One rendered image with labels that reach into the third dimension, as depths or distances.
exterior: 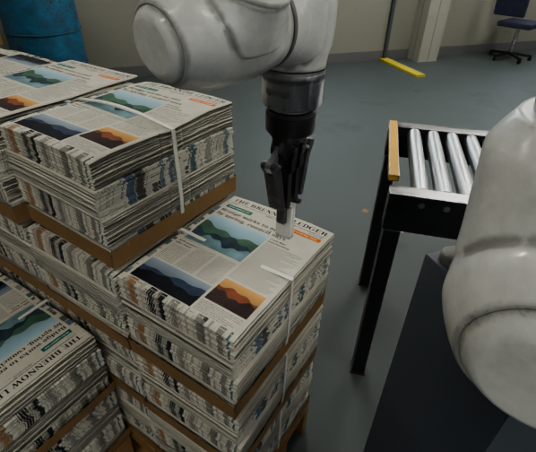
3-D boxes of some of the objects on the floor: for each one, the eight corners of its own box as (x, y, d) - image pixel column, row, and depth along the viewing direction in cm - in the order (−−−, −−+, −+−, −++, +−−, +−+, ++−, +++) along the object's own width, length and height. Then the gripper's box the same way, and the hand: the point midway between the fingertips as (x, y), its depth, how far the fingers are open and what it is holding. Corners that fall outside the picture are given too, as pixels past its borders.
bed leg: (358, 284, 198) (384, 155, 158) (358, 276, 202) (384, 149, 163) (369, 287, 197) (399, 157, 157) (370, 279, 201) (399, 151, 162)
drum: (21, 108, 377) (-18, -8, 323) (30, 89, 425) (-4, -16, 370) (95, 102, 395) (70, -9, 340) (95, 83, 442) (73, -17, 388)
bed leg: (349, 372, 158) (381, 230, 118) (350, 360, 163) (382, 218, 123) (364, 376, 157) (402, 232, 117) (365, 363, 162) (402, 221, 122)
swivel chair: (506, 53, 601) (533, -26, 544) (539, 62, 560) (572, -22, 503) (476, 56, 584) (500, -26, 526) (506, 65, 542) (537, -22, 485)
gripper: (291, 90, 67) (285, 212, 80) (245, 113, 58) (246, 247, 71) (333, 99, 63) (319, 224, 77) (290, 125, 54) (283, 262, 68)
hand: (285, 219), depth 72 cm, fingers closed
